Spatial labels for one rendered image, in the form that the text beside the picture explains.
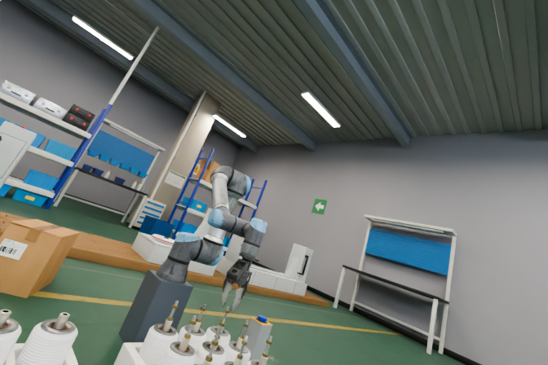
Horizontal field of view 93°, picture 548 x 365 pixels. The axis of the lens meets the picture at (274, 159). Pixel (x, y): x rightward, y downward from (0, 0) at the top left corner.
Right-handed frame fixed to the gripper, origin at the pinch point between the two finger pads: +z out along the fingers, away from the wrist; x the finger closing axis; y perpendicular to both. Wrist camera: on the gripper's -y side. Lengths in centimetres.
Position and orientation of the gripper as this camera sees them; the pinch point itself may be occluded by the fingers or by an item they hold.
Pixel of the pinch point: (227, 305)
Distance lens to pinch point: 119.2
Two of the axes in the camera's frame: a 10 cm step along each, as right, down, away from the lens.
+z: -3.3, 8.9, -3.0
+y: 1.2, 3.6, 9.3
